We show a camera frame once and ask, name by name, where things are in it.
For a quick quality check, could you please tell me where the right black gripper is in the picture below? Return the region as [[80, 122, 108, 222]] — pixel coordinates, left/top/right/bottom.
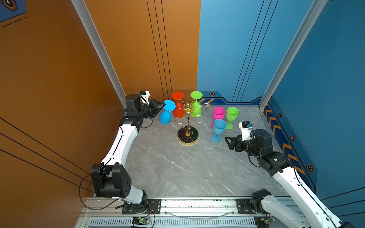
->
[[224, 134, 262, 160]]

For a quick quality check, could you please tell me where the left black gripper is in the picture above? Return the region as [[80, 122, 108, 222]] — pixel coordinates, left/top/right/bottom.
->
[[137, 100, 165, 121]]

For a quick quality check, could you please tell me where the blue wine glass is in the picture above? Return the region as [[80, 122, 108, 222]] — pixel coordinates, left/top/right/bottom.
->
[[211, 119, 227, 143], [159, 100, 176, 125]]

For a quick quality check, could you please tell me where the red wine glass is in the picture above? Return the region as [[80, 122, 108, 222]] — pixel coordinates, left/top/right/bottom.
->
[[172, 92, 185, 118]]

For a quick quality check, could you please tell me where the green wine glass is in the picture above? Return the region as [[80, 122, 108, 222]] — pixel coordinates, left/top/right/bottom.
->
[[191, 91, 203, 118], [226, 107, 240, 130]]

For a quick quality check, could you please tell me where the magenta wine glass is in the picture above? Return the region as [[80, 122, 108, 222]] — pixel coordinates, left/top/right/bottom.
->
[[211, 107, 226, 128]]

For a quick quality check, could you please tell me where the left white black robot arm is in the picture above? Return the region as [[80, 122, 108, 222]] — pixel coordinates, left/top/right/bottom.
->
[[88, 91, 166, 213]]

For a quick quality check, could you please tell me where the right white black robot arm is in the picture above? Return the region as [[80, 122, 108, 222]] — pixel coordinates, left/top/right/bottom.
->
[[225, 128, 353, 228]]

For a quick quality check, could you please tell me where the gold wine glass rack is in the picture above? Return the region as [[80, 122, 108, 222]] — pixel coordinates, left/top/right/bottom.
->
[[175, 102, 199, 146]]

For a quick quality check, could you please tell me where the right green circuit board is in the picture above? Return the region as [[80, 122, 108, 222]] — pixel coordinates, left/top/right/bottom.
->
[[254, 217, 276, 228]]

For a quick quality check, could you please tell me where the green circuit board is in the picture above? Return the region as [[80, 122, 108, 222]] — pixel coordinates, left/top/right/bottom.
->
[[131, 217, 152, 228], [254, 217, 276, 228]]

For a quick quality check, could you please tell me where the left green circuit board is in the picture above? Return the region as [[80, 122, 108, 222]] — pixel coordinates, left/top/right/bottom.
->
[[131, 217, 152, 228]]

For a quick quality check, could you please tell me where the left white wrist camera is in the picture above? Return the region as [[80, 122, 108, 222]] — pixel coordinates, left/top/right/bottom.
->
[[139, 91, 150, 105]]

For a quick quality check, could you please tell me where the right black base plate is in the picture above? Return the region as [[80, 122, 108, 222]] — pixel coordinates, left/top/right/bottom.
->
[[236, 198, 255, 214]]

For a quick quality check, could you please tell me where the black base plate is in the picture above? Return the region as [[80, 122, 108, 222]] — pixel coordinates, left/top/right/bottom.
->
[[236, 198, 255, 214], [122, 199, 162, 215]]

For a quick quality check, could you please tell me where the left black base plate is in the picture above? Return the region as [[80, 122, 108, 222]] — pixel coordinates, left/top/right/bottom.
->
[[122, 199, 162, 215]]

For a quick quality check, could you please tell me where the aluminium front rail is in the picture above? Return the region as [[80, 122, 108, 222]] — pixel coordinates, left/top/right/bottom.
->
[[76, 197, 302, 228]]

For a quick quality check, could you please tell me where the left aluminium corner post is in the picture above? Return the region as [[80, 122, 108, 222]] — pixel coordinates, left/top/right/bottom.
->
[[71, 0, 127, 108]]

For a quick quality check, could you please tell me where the aluminium corner post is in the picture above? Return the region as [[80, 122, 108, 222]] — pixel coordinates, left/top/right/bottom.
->
[[258, 0, 327, 111], [71, 0, 127, 108]]

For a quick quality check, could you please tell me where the right aluminium corner post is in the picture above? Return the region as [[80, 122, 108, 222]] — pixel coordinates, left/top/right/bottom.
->
[[258, 0, 327, 111]]

